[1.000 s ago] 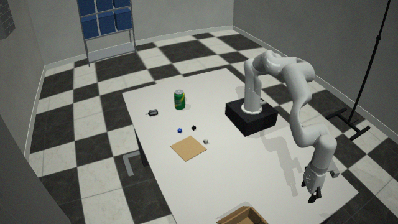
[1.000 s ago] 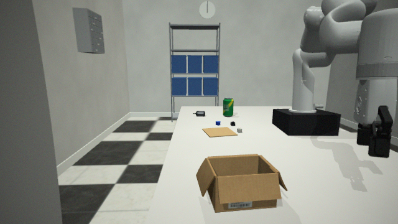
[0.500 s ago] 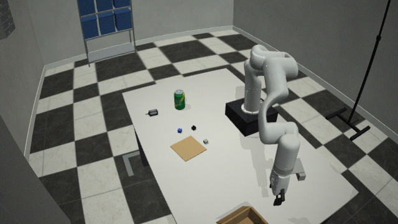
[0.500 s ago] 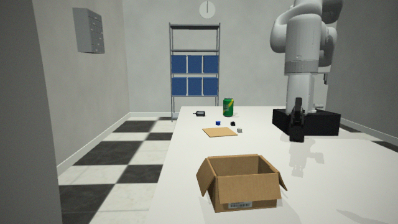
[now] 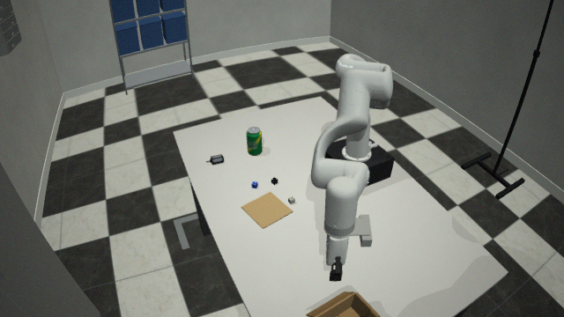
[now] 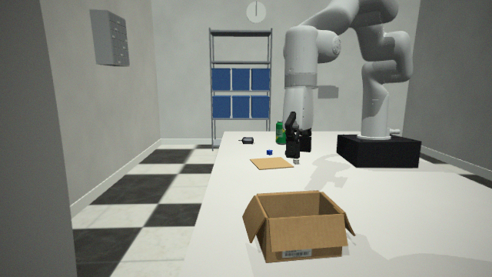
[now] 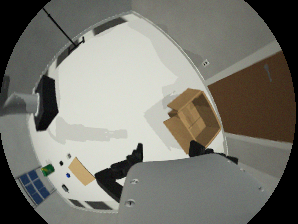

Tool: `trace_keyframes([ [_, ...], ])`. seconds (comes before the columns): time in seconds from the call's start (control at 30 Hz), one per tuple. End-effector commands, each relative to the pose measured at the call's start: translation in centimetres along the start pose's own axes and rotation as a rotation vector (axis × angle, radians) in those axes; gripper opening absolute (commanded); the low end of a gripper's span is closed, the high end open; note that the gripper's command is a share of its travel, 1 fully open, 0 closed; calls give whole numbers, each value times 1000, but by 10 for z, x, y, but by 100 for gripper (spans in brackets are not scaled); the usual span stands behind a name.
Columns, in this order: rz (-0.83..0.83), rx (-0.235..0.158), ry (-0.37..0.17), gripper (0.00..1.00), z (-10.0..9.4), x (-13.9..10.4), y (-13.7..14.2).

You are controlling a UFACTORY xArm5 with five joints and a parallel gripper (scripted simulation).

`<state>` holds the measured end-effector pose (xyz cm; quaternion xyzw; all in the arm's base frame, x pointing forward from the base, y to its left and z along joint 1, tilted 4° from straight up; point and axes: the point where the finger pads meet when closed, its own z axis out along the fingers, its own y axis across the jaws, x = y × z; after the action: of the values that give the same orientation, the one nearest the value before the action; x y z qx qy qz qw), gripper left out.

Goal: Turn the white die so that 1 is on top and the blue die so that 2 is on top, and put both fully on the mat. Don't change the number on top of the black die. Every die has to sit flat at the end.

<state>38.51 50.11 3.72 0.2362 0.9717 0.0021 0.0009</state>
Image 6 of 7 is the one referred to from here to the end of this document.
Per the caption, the green soda can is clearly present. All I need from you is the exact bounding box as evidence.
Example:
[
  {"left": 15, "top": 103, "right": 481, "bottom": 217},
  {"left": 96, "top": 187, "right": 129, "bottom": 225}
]
[{"left": 276, "top": 120, "right": 286, "bottom": 145}]

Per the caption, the open brown cardboard box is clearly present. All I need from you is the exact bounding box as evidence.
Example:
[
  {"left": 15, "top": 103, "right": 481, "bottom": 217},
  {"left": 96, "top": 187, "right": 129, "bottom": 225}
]
[{"left": 242, "top": 190, "right": 356, "bottom": 263}]

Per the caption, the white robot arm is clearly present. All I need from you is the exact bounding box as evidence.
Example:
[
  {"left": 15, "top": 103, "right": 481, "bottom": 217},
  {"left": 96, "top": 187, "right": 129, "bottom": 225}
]
[{"left": 284, "top": 0, "right": 413, "bottom": 140}]

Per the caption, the tan square mat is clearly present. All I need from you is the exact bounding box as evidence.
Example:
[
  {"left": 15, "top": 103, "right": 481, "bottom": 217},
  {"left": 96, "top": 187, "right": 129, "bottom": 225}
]
[{"left": 250, "top": 157, "right": 294, "bottom": 170}]

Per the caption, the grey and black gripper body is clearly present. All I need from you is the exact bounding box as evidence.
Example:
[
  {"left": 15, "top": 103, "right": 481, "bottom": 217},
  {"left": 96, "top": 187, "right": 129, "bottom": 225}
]
[{"left": 282, "top": 86, "right": 316, "bottom": 132}]

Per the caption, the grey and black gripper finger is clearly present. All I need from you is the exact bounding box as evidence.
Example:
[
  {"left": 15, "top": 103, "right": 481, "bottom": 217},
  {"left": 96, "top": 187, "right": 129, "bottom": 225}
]
[
  {"left": 299, "top": 128, "right": 311, "bottom": 152},
  {"left": 284, "top": 112, "right": 301, "bottom": 159}
]

